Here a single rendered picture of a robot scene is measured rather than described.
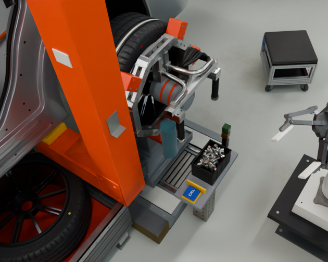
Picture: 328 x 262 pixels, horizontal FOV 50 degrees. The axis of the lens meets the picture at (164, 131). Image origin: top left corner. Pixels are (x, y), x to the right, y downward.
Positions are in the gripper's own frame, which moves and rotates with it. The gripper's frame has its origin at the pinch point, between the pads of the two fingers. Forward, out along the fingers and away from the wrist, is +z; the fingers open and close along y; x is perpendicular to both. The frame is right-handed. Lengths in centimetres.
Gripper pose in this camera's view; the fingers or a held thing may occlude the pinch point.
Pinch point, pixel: (290, 157)
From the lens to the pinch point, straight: 107.1
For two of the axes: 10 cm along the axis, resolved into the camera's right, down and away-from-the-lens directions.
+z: -7.6, 6.2, -2.0
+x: -2.2, 0.5, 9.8
